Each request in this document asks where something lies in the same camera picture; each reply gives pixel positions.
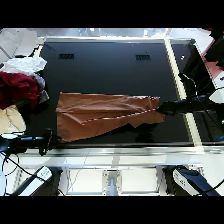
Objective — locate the cream garment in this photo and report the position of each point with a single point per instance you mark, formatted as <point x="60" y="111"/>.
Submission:
<point x="10" y="120"/>

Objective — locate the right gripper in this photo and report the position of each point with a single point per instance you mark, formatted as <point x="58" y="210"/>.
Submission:
<point x="170" y="107"/>

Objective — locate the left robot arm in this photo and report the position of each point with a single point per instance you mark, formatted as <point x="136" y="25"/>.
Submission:
<point x="23" y="140"/>

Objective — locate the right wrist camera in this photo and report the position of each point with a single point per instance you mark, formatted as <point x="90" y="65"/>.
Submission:
<point x="188" y="87"/>

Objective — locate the brown shirt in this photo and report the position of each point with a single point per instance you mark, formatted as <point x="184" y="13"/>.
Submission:
<point x="100" y="115"/>

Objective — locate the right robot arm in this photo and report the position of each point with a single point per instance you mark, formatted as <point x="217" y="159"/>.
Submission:
<point x="200" y="104"/>

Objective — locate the white garment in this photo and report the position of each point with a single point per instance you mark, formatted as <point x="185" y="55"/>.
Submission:
<point x="25" y="64"/>

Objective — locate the grey garment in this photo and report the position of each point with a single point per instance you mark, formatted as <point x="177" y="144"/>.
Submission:
<point x="42" y="90"/>

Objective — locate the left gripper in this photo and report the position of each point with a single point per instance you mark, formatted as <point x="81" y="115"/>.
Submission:
<point x="46" y="141"/>

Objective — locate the silver frame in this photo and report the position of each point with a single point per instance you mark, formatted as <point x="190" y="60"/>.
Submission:
<point x="113" y="156"/>

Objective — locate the red garment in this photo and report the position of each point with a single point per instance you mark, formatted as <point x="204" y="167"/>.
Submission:
<point x="16" y="89"/>

